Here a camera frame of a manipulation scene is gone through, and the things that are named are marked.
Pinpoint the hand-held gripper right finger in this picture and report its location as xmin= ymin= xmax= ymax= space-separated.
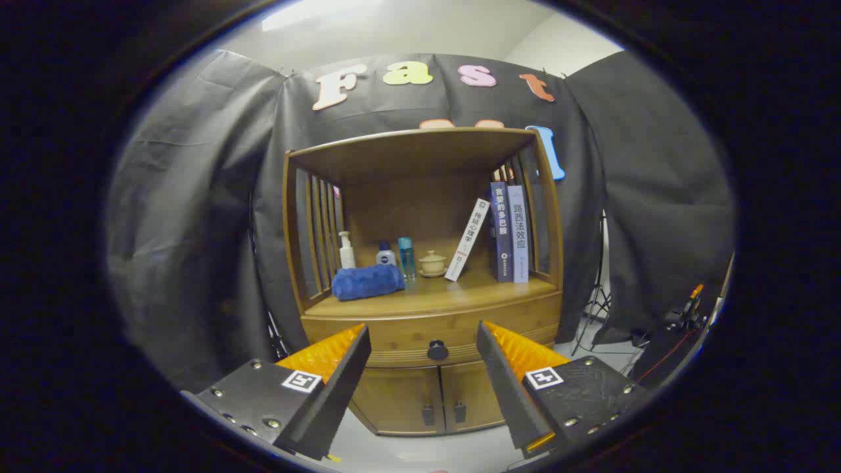
xmin=476 ymin=321 xmax=651 ymax=459

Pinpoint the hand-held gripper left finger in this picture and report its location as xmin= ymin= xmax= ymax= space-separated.
xmin=181 ymin=323 xmax=372 ymax=462

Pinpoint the wooden drawer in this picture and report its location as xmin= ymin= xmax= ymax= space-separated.
xmin=301 ymin=292 xmax=564 ymax=369

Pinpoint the wooden countertop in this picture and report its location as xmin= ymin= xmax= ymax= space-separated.
xmin=306 ymin=263 xmax=559 ymax=319

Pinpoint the wooden cabinet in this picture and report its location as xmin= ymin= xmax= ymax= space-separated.
xmin=283 ymin=126 xmax=564 ymax=438

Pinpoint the rolled blue towel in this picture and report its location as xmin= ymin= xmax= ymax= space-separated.
xmin=331 ymin=263 xmax=405 ymax=302

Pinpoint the black light stand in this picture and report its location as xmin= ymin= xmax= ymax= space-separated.
xmin=570 ymin=210 xmax=615 ymax=357

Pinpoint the beige lidded teacup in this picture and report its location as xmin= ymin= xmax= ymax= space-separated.
xmin=419 ymin=250 xmax=448 ymax=279

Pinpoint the clear blue bottle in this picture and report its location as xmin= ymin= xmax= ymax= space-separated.
xmin=398 ymin=236 xmax=417 ymax=282

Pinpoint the white book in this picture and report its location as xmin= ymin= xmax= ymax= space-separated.
xmin=445 ymin=198 xmax=491 ymax=282

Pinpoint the dark blue book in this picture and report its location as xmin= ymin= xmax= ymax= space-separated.
xmin=489 ymin=182 xmax=514 ymax=283

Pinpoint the pale grey-blue book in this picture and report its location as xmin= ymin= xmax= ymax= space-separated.
xmin=507 ymin=185 xmax=530 ymax=284

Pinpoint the orange and black clamp tool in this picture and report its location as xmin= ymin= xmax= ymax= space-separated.
xmin=667 ymin=284 xmax=705 ymax=329

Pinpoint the black backdrop cloth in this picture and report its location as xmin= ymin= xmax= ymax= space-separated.
xmin=105 ymin=49 xmax=735 ymax=395

